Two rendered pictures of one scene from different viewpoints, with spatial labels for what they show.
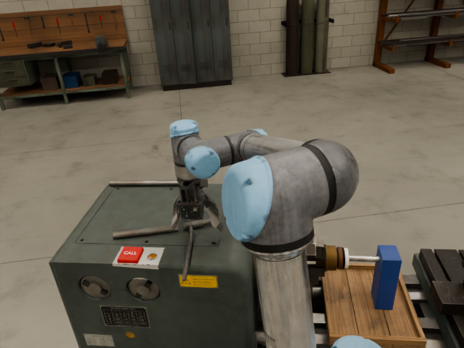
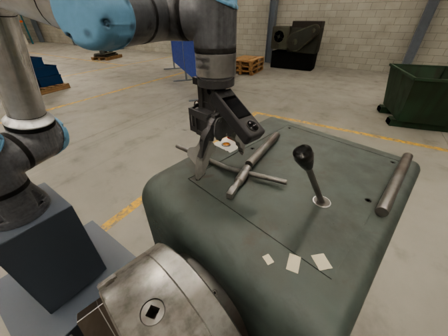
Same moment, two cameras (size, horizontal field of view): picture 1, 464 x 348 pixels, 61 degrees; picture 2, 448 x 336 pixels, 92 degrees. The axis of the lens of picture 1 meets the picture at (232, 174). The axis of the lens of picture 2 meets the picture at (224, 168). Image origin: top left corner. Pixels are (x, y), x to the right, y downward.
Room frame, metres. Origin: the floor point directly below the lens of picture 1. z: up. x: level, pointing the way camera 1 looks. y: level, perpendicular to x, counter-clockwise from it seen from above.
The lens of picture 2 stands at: (1.24, -0.22, 1.57)
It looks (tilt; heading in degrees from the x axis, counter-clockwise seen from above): 35 degrees down; 127
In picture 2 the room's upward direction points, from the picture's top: straight up
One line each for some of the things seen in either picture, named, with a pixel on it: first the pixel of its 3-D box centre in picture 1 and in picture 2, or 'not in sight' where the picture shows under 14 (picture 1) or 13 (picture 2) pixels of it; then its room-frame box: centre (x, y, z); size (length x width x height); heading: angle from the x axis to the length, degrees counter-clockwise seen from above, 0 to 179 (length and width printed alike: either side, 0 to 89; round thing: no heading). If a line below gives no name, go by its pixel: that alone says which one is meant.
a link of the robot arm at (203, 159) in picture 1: (205, 156); (154, 15); (0.88, 0.06, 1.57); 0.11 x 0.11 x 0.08; 22
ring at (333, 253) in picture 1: (329, 257); not in sight; (1.05, -0.32, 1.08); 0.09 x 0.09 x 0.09; 82
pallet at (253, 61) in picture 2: not in sight; (247, 65); (-3.14, 6.97, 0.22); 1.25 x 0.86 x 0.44; 99
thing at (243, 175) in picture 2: (201, 223); (239, 181); (1.04, 0.11, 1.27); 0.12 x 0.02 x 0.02; 102
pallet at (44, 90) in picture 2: not in sight; (31, 75); (-6.07, 1.47, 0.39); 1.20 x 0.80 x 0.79; 104
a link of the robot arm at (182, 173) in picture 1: (189, 168); (214, 66); (0.97, 0.11, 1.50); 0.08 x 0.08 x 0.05
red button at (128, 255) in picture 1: (130, 255); not in sight; (0.91, 0.31, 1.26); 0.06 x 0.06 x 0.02; 82
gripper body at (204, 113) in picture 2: (190, 195); (214, 107); (0.96, 0.12, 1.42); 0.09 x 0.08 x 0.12; 172
